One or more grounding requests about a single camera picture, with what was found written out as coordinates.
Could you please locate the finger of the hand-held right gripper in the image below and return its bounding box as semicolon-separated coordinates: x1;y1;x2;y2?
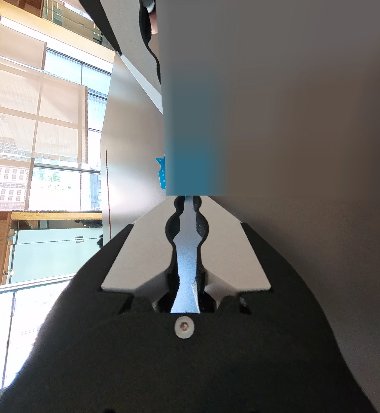
98;0;164;115

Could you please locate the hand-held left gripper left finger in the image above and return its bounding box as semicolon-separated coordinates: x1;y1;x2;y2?
101;195;178;307

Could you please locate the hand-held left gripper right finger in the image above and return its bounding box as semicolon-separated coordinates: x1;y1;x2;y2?
193;195;271;304

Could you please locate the blue disc with square bracket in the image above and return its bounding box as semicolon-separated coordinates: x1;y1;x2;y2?
155;154;167;191

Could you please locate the grey desk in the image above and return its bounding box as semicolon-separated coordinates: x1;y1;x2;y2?
100;52;380;413

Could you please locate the frosted glass partition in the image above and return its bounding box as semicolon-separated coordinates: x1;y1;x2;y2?
9;220;104;284

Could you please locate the large glass window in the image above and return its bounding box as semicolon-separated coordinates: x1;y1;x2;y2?
0;279;78;396
0;0;116;212

